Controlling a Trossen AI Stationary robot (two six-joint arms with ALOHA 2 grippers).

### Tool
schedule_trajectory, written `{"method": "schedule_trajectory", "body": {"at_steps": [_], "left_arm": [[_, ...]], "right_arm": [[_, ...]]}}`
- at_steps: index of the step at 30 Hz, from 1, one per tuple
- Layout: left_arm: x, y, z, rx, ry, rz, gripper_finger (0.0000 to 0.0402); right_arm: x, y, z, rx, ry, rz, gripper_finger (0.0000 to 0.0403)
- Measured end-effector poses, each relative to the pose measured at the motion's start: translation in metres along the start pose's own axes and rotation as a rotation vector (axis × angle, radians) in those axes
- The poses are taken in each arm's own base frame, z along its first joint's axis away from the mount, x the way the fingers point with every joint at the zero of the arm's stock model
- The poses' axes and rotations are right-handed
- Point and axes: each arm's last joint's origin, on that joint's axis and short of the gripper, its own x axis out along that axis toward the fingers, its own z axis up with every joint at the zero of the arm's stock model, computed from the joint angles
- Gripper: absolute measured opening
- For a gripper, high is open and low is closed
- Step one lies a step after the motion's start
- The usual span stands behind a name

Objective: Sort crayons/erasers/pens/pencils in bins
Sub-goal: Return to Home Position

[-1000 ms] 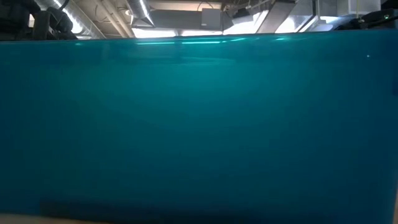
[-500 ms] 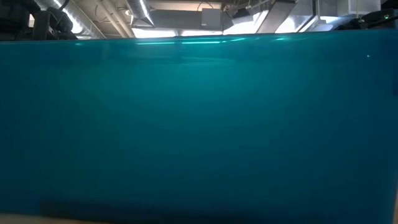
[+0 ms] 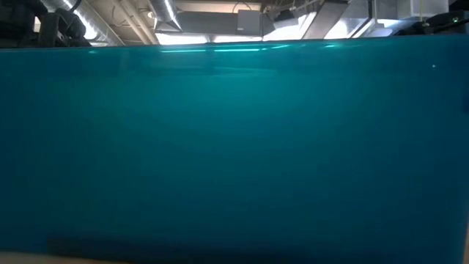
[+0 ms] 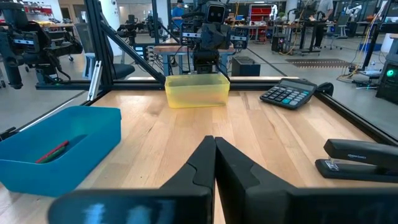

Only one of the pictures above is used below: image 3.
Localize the teal plastic bin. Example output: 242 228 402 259
0 34 469 264

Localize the grey ceiling box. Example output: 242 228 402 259
236 9 262 37

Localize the short silver ceiling duct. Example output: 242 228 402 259
147 0 183 33

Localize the silver rectangular ceiling duct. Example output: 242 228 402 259
262 0 406 41

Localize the silver round ceiling duct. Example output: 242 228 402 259
39 0 126 47

